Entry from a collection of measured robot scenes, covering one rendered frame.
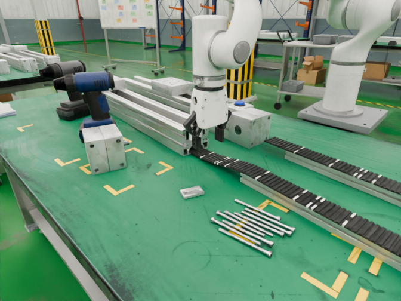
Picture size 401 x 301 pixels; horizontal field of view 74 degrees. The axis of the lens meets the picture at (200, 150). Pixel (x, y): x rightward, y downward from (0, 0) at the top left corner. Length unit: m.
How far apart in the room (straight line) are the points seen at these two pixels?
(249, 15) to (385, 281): 0.53
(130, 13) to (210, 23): 6.03
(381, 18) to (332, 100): 0.31
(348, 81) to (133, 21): 5.81
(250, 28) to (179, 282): 0.50
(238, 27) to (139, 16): 5.96
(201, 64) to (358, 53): 0.67
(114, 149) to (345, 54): 0.87
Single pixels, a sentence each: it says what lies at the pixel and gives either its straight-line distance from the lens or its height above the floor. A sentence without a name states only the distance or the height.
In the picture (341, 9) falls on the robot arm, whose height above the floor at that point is 1.17.
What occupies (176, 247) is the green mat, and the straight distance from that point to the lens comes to 0.51.
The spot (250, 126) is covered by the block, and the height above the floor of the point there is 0.85.
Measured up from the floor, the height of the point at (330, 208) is 0.81.
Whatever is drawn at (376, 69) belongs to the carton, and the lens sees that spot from 5.60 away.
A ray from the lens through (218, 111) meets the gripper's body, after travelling 0.71.
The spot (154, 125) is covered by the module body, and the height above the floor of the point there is 0.84.
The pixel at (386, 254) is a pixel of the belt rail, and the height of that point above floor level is 0.79.
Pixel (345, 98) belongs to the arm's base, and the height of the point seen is 0.87.
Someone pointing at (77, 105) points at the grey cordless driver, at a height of 0.83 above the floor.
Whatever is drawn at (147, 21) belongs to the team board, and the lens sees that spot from 6.42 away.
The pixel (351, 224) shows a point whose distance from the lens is 0.57.
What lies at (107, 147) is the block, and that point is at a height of 0.85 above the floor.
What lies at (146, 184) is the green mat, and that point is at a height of 0.78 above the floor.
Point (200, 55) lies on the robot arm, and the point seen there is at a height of 1.07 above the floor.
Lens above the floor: 1.15
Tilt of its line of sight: 26 degrees down
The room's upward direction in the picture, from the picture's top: straight up
